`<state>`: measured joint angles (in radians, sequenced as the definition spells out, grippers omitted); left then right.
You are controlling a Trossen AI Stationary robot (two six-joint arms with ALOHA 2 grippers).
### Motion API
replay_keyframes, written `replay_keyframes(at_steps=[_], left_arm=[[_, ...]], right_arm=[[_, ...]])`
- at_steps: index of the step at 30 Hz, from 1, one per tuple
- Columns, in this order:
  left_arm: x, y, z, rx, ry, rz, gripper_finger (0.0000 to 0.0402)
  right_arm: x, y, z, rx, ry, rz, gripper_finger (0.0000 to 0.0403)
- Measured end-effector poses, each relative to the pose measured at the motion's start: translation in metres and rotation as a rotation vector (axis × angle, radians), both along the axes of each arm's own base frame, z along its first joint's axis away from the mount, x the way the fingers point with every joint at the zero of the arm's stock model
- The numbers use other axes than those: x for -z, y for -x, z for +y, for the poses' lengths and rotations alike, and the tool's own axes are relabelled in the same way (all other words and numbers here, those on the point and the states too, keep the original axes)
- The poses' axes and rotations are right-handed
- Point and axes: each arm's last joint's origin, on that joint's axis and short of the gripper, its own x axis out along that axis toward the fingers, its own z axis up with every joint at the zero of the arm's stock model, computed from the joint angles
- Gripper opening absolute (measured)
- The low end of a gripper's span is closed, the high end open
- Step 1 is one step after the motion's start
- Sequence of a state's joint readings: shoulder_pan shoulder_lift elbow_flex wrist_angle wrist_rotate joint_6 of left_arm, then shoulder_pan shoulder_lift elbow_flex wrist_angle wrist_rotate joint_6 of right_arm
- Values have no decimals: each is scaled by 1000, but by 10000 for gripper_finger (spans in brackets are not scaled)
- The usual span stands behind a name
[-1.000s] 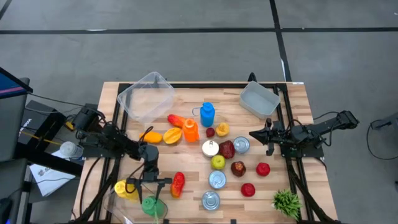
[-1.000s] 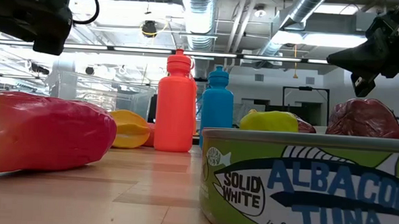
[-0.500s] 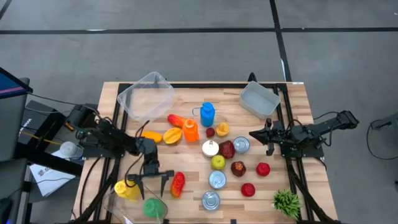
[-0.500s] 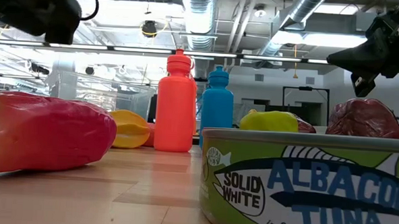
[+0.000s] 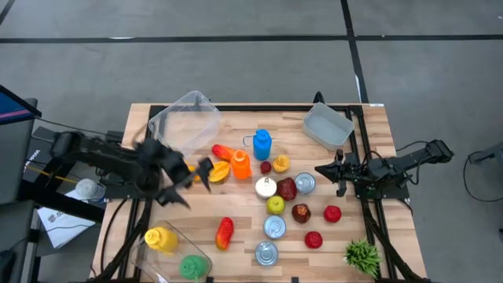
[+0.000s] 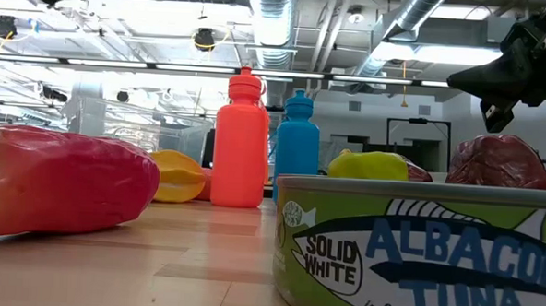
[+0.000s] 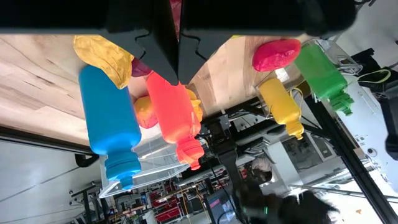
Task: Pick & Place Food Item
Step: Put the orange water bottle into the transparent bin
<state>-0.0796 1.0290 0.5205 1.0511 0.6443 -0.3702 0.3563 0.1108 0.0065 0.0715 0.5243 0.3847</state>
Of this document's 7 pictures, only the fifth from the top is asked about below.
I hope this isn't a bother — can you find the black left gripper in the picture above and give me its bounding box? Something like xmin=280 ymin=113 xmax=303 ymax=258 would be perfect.
xmin=135 ymin=137 xmax=215 ymax=210

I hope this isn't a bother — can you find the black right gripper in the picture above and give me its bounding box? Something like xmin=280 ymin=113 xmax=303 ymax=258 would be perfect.
xmin=314 ymin=148 xmax=373 ymax=198

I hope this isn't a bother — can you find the silver top tin can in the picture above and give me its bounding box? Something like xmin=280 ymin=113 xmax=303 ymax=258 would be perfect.
xmin=294 ymin=172 xmax=317 ymax=196

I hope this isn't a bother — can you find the yellow ridged toy fruit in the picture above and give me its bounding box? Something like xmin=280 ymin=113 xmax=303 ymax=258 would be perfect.
xmin=207 ymin=160 xmax=232 ymax=184

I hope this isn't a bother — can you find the red toy tomato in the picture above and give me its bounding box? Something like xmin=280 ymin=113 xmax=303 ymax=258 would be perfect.
xmin=323 ymin=204 xmax=343 ymax=224
xmin=304 ymin=230 xmax=324 ymax=250

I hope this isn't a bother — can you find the red orange toy mango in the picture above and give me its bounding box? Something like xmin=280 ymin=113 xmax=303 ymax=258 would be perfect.
xmin=215 ymin=216 xmax=235 ymax=252
xmin=211 ymin=143 xmax=237 ymax=163

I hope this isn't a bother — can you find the large dark red fruit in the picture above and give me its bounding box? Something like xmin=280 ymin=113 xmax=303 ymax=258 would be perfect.
xmin=276 ymin=176 xmax=299 ymax=202

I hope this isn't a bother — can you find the dark red brown apple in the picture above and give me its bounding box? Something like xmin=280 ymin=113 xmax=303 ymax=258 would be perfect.
xmin=291 ymin=203 xmax=312 ymax=225

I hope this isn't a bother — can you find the small yellow toy fruit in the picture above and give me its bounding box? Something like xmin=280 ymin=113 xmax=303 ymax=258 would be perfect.
xmin=272 ymin=154 xmax=291 ymax=174

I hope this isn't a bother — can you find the orange squeeze bottle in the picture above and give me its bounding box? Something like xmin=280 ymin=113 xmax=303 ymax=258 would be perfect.
xmin=229 ymin=149 xmax=253 ymax=181

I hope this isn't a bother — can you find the yellow squeeze bottle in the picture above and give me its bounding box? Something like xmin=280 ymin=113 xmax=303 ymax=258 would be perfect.
xmin=143 ymin=226 xmax=180 ymax=255

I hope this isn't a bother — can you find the gold top tin can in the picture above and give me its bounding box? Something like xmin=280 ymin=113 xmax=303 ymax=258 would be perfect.
xmin=255 ymin=176 xmax=278 ymax=199

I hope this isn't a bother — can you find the blue squeeze bottle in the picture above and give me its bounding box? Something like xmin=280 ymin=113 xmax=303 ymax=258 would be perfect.
xmin=242 ymin=128 xmax=273 ymax=162

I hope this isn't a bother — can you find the green squeeze bottle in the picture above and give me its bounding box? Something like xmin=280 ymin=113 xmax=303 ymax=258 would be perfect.
xmin=178 ymin=254 xmax=210 ymax=281

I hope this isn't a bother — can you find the grey plastic bin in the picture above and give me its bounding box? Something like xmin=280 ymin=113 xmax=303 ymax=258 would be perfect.
xmin=301 ymin=101 xmax=355 ymax=152

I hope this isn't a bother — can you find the clear plastic bin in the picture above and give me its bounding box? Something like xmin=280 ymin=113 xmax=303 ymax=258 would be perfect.
xmin=147 ymin=90 xmax=222 ymax=158
xmin=130 ymin=219 xmax=214 ymax=283

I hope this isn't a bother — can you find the green toy apple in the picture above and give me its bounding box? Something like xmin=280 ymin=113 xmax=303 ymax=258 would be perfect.
xmin=266 ymin=195 xmax=286 ymax=215

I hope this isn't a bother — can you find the red label tin can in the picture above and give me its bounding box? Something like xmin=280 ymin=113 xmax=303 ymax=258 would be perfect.
xmin=263 ymin=215 xmax=288 ymax=241

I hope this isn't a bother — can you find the small green potted plant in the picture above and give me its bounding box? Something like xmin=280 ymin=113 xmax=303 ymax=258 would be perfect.
xmin=344 ymin=239 xmax=382 ymax=279

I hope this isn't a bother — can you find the white plastic bottle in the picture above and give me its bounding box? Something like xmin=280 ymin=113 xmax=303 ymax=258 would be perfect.
xmin=74 ymin=178 xmax=107 ymax=201

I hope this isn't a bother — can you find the green label tuna can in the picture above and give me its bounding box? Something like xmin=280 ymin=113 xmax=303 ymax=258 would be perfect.
xmin=255 ymin=241 xmax=280 ymax=266

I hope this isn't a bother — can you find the black equipment stand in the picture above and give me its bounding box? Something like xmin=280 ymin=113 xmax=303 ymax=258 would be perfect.
xmin=19 ymin=127 xmax=109 ymax=223

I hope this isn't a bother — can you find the white paper sheet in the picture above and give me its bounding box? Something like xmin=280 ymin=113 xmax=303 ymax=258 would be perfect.
xmin=36 ymin=205 xmax=97 ymax=249

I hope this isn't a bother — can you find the grey floor object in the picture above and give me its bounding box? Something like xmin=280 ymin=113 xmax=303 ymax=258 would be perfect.
xmin=469 ymin=141 xmax=503 ymax=166

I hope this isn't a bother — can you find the grey cart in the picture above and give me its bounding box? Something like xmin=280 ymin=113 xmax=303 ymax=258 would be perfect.
xmin=0 ymin=117 xmax=36 ymax=205

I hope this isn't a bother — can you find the blue screen computer monitor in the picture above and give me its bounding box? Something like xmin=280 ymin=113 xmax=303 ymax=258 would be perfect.
xmin=0 ymin=84 xmax=42 ymax=127

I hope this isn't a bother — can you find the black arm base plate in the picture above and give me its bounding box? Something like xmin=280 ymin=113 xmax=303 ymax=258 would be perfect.
xmin=353 ymin=182 xmax=410 ymax=200
xmin=102 ymin=182 xmax=158 ymax=200

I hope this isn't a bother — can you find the thick black cable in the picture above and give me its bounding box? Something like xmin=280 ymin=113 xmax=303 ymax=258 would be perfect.
xmin=99 ymin=197 xmax=130 ymax=276

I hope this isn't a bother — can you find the thin black floor cable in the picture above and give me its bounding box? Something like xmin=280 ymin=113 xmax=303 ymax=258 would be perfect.
xmin=462 ymin=150 xmax=503 ymax=204

